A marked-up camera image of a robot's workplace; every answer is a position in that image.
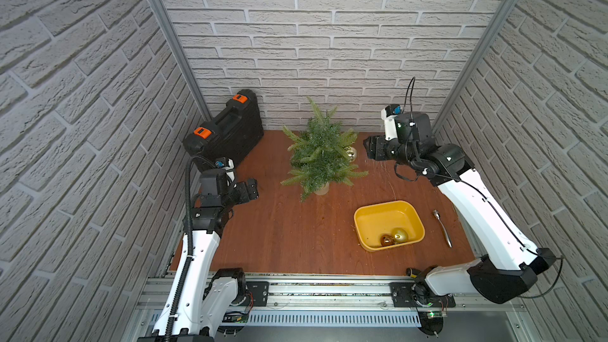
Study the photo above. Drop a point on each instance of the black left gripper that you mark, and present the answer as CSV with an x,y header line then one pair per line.
x,y
249,190

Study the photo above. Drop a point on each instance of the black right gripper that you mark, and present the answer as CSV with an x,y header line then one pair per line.
x,y
374,147

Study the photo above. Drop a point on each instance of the pale gold ball ornament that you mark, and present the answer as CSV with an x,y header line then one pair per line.
x,y
352,154

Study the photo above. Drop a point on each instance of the shiny gold ball ornament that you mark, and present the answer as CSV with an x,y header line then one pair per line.
x,y
399,235

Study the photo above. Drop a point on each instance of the copper brown ball ornament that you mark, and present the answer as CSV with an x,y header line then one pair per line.
x,y
387,240

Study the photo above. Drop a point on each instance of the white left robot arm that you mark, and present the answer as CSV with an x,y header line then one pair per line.
x,y
195,307

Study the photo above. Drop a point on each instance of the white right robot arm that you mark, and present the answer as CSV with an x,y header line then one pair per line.
x,y
512,262

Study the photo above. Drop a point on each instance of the beige tree pot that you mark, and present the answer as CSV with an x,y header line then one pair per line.
x,y
323,190

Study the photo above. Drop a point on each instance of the small green christmas tree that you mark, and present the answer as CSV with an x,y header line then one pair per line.
x,y
319,154

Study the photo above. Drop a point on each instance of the black plastic tool case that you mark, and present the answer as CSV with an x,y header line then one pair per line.
x,y
232,134

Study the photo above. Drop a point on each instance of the metal spoon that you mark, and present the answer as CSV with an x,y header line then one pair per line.
x,y
446,235

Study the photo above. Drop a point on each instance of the yellow plastic tray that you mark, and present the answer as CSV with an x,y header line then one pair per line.
x,y
372,221

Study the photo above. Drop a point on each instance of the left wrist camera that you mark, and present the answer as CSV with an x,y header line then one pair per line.
x,y
228,165

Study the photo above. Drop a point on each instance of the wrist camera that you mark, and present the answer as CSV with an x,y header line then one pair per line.
x,y
228,165
388,115

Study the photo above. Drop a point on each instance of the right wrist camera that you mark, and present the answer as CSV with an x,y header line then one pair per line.
x,y
388,115

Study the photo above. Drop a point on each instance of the aluminium mounting rail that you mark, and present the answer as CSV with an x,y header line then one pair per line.
x,y
348,300

